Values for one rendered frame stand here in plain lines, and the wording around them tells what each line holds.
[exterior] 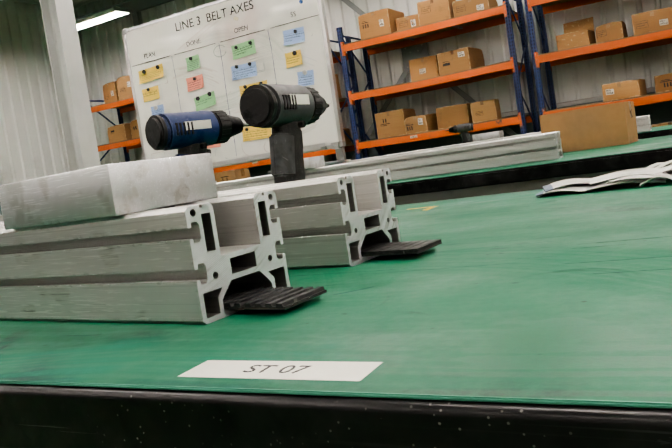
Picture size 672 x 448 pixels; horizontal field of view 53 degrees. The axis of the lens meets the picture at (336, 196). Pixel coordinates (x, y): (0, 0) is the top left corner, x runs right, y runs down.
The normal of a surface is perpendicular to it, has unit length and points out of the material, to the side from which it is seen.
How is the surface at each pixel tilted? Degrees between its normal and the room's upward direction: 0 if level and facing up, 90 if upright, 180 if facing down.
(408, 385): 0
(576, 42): 85
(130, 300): 90
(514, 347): 0
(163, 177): 90
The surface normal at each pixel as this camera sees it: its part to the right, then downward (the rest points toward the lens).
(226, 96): -0.47, 0.12
